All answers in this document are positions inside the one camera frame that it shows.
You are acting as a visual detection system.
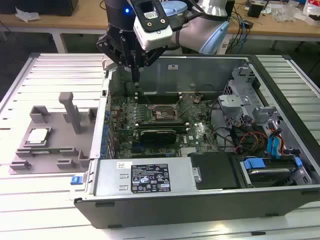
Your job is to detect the CPU socket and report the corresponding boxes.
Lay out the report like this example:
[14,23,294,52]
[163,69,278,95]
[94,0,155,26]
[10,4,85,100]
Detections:
[149,102,180,124]

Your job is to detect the silver CPU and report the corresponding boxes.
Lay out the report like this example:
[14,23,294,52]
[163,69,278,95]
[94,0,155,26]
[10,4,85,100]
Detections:
[26,128,50,144]

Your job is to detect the red and white bag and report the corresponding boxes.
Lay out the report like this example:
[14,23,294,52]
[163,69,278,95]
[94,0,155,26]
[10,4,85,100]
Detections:
[301,0,320,26]

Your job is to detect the black plastic shroud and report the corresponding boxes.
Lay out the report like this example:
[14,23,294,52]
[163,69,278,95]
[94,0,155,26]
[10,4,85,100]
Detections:
[186,151,243,191]

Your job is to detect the green motherboard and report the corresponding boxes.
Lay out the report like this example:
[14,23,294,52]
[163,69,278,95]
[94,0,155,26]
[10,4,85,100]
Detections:
[107,92,222,160]

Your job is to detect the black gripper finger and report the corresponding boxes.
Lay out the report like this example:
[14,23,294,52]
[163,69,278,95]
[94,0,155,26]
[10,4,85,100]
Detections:
[136,47,166,83]
[96,33,137,83]

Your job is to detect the hard disk in blue carrier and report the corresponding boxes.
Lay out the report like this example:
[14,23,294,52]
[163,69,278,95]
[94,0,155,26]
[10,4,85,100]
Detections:
[240,156,305,189]

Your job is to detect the large black box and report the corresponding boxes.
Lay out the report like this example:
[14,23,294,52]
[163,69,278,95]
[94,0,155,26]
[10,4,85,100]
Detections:
[0,0,79,17]

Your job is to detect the silver chipset heatsink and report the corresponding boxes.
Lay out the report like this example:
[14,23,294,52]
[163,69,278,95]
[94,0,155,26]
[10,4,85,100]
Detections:
[180,146,198,158]

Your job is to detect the crumpled white plastic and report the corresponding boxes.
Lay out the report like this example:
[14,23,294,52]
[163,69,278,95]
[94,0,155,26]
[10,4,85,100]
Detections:
[14,6,41,23]

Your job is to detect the grey parts rack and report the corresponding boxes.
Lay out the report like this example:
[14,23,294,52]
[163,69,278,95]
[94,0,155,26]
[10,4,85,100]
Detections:
[8,91,100,176]

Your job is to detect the small black box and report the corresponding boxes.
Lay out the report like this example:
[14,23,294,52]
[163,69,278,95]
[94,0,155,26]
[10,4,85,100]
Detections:
[247,1,263,19]

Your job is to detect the blue hanging cable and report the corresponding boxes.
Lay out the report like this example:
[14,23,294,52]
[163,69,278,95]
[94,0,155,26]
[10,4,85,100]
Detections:
[234,9,249,55]

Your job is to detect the black PC case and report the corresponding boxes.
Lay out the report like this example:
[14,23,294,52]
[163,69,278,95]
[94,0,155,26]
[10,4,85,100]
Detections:
[73,53,320,230]

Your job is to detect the metal drive cage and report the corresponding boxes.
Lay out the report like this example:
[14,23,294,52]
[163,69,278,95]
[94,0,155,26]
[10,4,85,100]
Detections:
[216,63,279,126]

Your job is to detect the black graphics card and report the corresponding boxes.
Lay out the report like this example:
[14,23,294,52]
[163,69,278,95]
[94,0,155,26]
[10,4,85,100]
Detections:
[138,128,178,152]

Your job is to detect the blue data cable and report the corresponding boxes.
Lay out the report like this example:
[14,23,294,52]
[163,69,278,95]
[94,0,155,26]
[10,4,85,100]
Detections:
[265,126,284,161]

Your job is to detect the black computer tower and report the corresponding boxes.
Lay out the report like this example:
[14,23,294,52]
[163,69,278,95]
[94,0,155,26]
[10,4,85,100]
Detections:
[224,0,236,27]

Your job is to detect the clear plastic bags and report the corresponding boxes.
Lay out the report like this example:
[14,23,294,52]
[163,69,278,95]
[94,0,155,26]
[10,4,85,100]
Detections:
[273,3,302,22]

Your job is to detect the coloured wire bundle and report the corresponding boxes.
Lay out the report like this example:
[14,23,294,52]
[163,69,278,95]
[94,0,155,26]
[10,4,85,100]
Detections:
[231,124,270,154]

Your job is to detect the silver power supply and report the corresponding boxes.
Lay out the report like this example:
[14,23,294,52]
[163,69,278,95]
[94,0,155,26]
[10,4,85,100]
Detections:
[93,158,198,197]

